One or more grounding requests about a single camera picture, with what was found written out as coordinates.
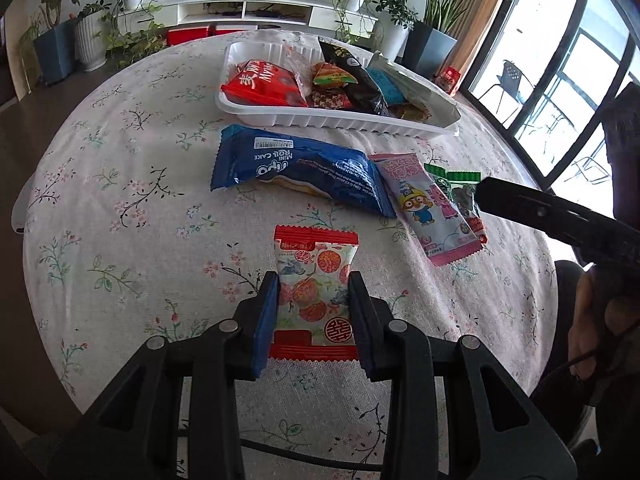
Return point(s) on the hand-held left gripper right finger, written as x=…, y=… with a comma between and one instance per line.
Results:
x=361, y=330

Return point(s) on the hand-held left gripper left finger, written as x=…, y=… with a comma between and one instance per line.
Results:
x=265, y=330

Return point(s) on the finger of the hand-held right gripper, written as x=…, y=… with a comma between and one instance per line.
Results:
x=540, y=210

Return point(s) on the red white fruit-print packet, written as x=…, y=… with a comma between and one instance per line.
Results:
x=315, y=280

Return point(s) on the green snack packet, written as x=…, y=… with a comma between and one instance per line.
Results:
x=457, y=192

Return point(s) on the pink cartoon snack packet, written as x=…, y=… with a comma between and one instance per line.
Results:
x=430, y=210

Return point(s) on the dark blue cake packet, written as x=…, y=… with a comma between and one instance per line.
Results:
x=280, y=160

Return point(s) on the light blue snack packet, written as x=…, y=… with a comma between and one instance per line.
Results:
x=387, y=85

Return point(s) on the white plastic tray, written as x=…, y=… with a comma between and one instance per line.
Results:
x=350, y=122

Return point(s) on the black snack packet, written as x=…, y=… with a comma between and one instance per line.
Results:
x=360, y=85

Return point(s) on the small red snack packet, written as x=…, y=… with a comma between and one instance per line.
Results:
x=330, y=99

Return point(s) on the small orange snack packet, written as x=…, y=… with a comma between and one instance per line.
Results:
x=332, y=75

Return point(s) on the clear plastic snack packet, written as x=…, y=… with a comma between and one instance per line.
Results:
x=300, y=62

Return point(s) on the person's right hand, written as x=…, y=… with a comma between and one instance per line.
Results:
x=585, y=320

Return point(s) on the black balcony chair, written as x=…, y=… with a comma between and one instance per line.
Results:
x=512, y=77

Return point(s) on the red bag on floor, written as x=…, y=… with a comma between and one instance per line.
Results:
x=450, y=79

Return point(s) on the yellow snack packet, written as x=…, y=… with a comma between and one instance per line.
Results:
x=412, y=111

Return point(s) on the beige curtain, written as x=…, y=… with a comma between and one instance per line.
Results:
x=485, y=25

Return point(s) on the broad-leaf plant in grey planter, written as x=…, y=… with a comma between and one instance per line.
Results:
x=430, y=50

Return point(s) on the floral tablecloth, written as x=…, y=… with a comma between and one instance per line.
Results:
x=125, y=185

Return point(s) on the bushy plant in white planter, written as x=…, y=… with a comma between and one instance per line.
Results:
x=395, y=40

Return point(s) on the red snack bag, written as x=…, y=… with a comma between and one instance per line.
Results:
x=260, y=85

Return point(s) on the white rounded object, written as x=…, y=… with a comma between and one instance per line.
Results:
x=20, y=210

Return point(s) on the white television cabinet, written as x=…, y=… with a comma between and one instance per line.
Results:
x=325, y=17

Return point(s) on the red storage boxes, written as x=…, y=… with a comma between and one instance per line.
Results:
x=190, y=35

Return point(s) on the plant in ribbed white planter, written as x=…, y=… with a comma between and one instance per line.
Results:
x=90, y=42

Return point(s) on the tall plant in blue planter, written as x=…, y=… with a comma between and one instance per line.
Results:
x=55, y=52

